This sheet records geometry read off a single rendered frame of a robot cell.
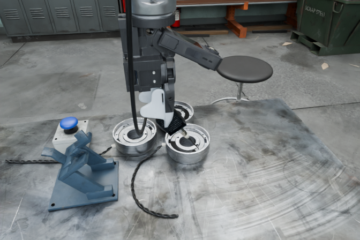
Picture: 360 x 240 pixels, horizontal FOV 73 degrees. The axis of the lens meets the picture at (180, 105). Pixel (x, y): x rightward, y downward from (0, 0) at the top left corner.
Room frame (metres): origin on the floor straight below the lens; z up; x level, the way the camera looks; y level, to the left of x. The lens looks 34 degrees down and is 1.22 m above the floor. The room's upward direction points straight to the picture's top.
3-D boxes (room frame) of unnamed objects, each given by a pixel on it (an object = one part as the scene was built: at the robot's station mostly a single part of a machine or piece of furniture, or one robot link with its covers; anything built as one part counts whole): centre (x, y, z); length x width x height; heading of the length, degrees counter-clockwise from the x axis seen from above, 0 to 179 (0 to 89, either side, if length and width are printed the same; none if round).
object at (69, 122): (0.45, 0.26, 0.85); 0.04 x 0.04 x 0.05
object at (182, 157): (0.43, -0.02, 0.82); 0.10 x 0.10 x 0.04
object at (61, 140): (0.45, 0.27, 0.82); 0.08 x 0.07 x 0.05; 99
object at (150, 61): (0.38, 0.05, 1.07); 0.09 x 0.08 x 0.12; 101
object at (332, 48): (3.28, -2.02, 0.35); 1.04 x 0.74 x 0.70; 9
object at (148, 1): (0.38, 0.04, 1.15); 0.08 x 0.08 x 0.05
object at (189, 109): (0.54, 0.02, 0.82); 0.10 x 0.10 x 0.04
